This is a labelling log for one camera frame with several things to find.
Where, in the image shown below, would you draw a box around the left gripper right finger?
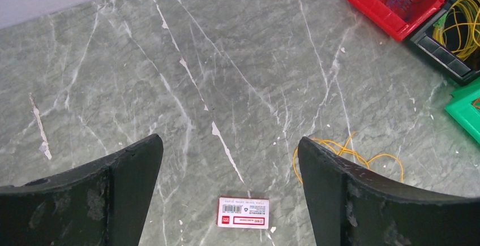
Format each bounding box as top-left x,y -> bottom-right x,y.
298,137 -> 479,245

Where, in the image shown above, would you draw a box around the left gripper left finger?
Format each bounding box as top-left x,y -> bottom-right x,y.
1,134 -> 164,245

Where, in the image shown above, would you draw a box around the orange yellow cables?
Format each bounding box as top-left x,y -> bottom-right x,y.
292,132 -> 405,185

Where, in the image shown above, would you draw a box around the small red white box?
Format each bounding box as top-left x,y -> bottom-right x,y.
216,196 -> 270,230

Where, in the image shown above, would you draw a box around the green plastic bin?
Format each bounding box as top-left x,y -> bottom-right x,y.
444,79 -> 479,143

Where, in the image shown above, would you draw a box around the black plastic bin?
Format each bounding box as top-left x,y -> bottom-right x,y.
406,0 -> 479,86

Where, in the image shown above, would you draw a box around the yellow cable coil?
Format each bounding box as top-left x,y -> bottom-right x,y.
432,0 -> 480,62

